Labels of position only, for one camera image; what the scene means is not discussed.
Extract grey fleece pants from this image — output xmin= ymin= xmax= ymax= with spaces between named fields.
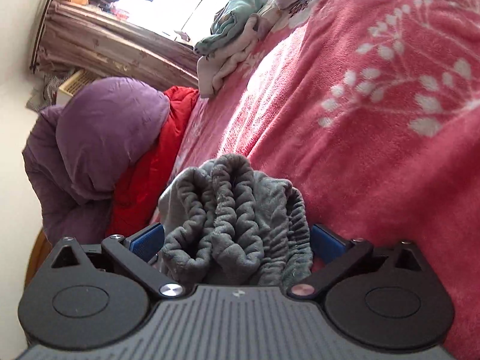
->
xmin=157 ymin=154 xmax=313 ymax=289

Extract wooden bed headboard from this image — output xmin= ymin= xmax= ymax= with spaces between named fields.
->
xmin=24 ymin=230 xmax=52 ymax=289

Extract purple quilt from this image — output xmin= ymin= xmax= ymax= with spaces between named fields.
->
xmin=23 ymin=77 xmax=170 ymax=245

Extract pink floral fleece blanket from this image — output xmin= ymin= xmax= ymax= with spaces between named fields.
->
xmin=173 ymin=0 xmax=479 ymax=359

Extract white air conditioner unit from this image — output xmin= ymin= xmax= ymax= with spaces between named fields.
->
xmin=55 ymin=69 xmax=101 ymax=106

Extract light pink folded garment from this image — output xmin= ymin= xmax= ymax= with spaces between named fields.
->
xmin=197 ymin=14 xmax=272 ymax=98

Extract brown patterned curtain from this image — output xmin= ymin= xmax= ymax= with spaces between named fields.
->
xmin=34 ymin=1 xmax=199 ymax=90

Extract teal folded garment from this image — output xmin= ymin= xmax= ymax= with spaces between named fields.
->
xmin=193 ymin=0 xmax=268 ymax=56

